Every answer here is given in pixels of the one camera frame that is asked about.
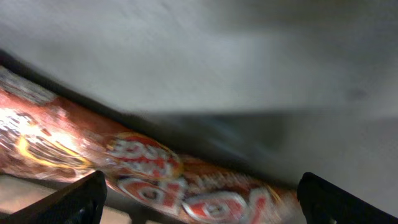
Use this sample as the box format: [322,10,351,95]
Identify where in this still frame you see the red snack package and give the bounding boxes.
[1,68,300,223]

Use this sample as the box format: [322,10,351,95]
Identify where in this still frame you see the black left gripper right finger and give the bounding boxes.
[297,172,397,224]

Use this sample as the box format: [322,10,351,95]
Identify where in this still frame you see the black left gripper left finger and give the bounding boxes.
[1,170,107,224]

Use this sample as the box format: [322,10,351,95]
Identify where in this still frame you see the dark grey plastic basket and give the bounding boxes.
[1,0,397,215]

